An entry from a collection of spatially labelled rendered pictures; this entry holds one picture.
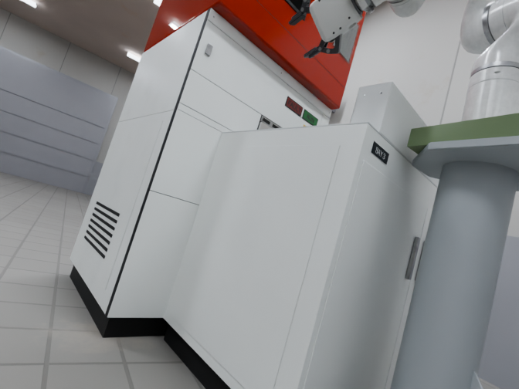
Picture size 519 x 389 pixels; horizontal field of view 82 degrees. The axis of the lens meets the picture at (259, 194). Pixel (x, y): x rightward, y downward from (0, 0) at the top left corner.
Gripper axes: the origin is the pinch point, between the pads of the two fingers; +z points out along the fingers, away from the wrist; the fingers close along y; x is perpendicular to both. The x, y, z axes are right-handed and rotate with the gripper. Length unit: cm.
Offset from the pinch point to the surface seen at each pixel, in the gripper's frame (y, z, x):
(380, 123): -29.2, -9.9, 1.7
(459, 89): -48, -25, -227
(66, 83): 346, 697, -349
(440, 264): -64, -12, 13
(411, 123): -34.2, -13.8, -14.5
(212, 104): 2.4, 44.6, -9.3
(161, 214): -26, 64, 20
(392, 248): -64, 1, 0
